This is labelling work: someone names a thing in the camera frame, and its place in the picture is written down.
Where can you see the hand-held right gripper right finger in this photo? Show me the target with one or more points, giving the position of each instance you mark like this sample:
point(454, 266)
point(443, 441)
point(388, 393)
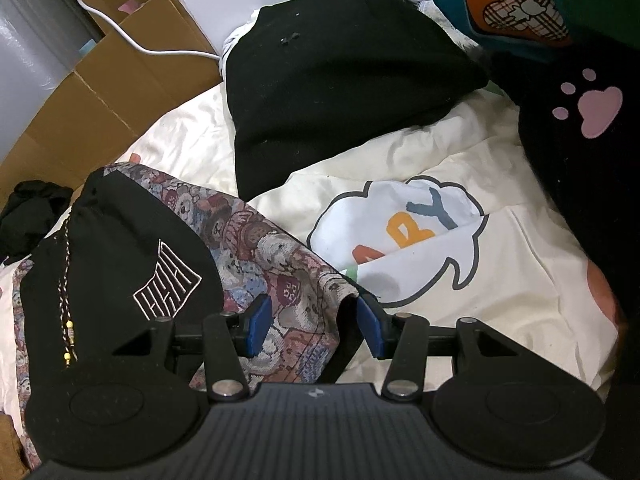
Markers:
point(370, 325)

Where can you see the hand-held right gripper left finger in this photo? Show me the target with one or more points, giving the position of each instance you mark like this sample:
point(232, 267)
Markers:
point(260, 325)

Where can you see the black pants patterned side stripe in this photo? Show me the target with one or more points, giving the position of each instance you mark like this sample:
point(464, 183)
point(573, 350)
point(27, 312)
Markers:
point(125, 240)

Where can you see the cream printed blanket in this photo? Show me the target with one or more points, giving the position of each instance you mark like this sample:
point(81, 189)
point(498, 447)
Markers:
point(500, 260)

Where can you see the folded black garment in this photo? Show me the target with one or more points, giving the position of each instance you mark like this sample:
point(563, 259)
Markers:
point(340, 85)

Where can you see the black paw print cloth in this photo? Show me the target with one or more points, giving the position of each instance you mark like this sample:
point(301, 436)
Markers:
point(565, 170)

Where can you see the crumpled black garment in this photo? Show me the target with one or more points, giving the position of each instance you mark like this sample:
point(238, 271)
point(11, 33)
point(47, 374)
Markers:
point(30, 215)

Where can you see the flat cardboard sheet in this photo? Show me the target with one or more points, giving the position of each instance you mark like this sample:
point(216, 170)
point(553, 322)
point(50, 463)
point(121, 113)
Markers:
point(100, 110)

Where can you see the brown garment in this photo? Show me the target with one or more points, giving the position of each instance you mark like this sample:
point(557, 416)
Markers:
point(10, 450)

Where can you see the white garment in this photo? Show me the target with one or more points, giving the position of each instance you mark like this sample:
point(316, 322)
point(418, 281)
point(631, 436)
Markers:
point(232, 40)

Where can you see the teal printed cloth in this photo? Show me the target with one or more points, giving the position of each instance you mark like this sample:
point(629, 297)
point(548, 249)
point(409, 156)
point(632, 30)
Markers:
point(450, 5)

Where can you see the pink paper item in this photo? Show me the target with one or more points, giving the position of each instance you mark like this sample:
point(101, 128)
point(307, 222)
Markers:
point(127, 6)

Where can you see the silver appliance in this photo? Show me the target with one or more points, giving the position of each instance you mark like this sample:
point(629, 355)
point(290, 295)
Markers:
point(35, 50)

